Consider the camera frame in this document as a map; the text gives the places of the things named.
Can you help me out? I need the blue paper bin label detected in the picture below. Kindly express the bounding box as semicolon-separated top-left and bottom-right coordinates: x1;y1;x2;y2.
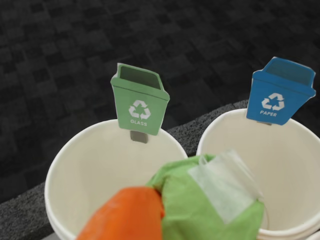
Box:
245;56;317;127

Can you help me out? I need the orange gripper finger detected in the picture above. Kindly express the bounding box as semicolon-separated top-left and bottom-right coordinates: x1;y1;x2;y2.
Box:
74;185;166;240

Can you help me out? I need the paper cup with green label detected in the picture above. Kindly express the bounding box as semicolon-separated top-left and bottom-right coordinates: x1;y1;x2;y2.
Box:
44;118;190;240

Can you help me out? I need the green paper-wrapped packet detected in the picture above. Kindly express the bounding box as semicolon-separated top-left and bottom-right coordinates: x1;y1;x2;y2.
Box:
145;148;266;240

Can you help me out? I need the paper cup with blue label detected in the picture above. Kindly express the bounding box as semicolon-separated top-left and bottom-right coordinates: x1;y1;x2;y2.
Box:
195;107;320;240

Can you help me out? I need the green glass bin label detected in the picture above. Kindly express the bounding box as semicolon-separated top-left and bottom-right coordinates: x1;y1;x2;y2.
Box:
110;62;171;146

